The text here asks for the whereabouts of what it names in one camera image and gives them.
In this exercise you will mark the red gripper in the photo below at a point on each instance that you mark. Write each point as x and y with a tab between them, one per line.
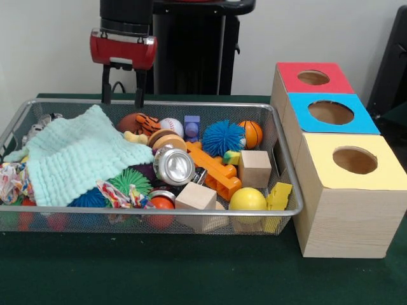
124	51

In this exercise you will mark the silver mesh bin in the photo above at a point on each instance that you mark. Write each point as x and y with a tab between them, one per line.
95	222

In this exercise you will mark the wooden box with three holes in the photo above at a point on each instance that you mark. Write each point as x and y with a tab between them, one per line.
349	222

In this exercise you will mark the toy burger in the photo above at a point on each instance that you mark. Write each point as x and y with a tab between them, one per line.
168	139

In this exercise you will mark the mint green knitted cloth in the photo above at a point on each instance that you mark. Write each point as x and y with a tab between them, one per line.
73	159

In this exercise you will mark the green spiky ball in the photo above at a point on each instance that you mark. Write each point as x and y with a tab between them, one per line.
130	181

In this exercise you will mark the blue spiky ball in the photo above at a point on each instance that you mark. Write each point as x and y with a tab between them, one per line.
222	138

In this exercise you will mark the orange plastic toy block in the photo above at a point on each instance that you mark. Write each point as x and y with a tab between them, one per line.
216	173

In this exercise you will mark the wooden cube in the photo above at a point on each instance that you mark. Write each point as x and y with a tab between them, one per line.
254	168
194	195

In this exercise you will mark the orange toy basketball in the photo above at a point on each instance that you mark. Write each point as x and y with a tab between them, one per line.
252	133

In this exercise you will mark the yellow ball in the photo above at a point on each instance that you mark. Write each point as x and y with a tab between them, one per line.
247	198

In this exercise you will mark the yellow cheese wedge toy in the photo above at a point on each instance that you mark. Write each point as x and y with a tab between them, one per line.
279	192

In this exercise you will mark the dark green table cloth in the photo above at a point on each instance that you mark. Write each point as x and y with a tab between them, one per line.
399	122
190	270

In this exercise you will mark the black chair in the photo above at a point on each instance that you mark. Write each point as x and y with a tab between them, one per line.
391	63

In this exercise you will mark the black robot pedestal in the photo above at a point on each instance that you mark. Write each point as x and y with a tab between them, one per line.
190	47

